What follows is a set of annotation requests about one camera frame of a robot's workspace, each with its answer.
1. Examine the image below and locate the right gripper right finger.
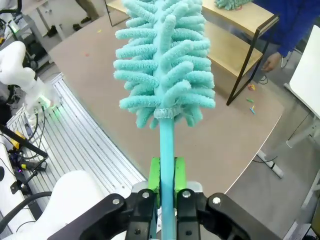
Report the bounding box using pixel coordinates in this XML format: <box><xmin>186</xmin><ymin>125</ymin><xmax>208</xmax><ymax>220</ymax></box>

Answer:
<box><xmin>174</xmin><ymin>156</ymin><xmax>283</xmax><ymax>240</ymax></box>

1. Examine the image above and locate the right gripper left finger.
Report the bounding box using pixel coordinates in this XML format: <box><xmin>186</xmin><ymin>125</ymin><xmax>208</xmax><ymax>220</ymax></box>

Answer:
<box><xmin>47</xmin><ymin>156</ymin><xmax>161</xmax><ymax>240</ymax></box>

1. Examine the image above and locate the teal fluffy duster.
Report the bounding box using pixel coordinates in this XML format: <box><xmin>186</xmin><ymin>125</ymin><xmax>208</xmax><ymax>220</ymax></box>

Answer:
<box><xmin>214</xmin><ymin>0</ymin><xmax>253</xmax><ymax>12</ymax></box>
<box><xmin>112</xmin><ymin>0</ymin><xmax>216</xmax><ymax>240</ymax></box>

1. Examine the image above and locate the person's left forearm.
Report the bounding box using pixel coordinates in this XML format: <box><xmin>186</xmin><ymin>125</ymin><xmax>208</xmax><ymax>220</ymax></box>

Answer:
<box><xmin>276</xmin><ymin>22</ymin><xmax>313</xmax><ymax>58</ymax></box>

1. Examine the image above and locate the person's left hand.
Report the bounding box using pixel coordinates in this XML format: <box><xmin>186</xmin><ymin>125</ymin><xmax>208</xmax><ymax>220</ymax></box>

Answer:
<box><xmin>262</xmin><ymin>51</ymin><xmax>283</xmax><ymax>73</ymax></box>

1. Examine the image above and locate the white power strip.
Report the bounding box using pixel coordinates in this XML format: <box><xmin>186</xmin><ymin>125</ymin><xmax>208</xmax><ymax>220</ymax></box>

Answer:
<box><xmin>256</xmin><ymin>149</ymin><xmax>285</xmax><ymax>180</ymax></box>

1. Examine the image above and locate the black stand bar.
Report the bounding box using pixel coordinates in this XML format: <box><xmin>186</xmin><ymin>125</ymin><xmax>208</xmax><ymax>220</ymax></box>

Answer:
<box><xmin>0</xmin><ymin>123</ymin><xmax>50</xmax><ymax>160</ymax></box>

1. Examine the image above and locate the yellow black clamp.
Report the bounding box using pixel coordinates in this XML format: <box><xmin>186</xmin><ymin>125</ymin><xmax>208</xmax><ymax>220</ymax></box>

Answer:
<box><xmin>8</xmin><ymin>131</ymin><xmax>26</xmax><ymax>154</ymax></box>

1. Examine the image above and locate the white side table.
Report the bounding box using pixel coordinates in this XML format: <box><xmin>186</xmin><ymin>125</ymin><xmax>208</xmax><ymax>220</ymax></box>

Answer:
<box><xmin>19</xmin><ymin>0</ymin><xmax>76</xmax><ymax>42</ymax></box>
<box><xmin>283</xmin><ymin>24</ymin><xmax>320</xmax><ymax>151</ymax></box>

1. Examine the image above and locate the black shoe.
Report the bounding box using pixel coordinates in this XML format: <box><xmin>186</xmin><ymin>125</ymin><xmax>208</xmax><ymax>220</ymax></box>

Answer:
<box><xmin>72</xmin><ymin>16</ymin><xmax>92</xmax><ymax>31</ymax></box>
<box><xmin>46</xmin><ymin>24</ymin><xmax>60</xmax><ymax>38</ymax></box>

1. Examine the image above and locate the person in blue jacket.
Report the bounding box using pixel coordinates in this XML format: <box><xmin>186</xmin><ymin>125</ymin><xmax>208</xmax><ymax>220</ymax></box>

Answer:
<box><xmin>252</xmin><ymin>0</ymin><xmax>320</xmax><ymax>58</ymax></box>

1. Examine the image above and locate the aluminium slotted base plate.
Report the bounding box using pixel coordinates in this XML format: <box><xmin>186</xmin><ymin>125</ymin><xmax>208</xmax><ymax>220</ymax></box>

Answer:
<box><xmin>4</xmin><ymin>72</ymin><xmax>148</xmax><ymax>201</ymax></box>

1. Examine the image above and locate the black right arm cable sleeve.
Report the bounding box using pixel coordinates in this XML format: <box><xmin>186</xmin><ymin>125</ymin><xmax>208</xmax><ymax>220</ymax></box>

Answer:
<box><xmin>0</xmin><ymin>191</ymin><xmax>54</xmax><ymax>227</ymax></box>

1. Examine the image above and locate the black cable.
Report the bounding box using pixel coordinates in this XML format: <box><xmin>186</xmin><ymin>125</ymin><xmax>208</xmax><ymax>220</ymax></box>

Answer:
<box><xmin>26</xmin><ymin>107</ymin><xmax>47</xmax><ymax>143</ymax></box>

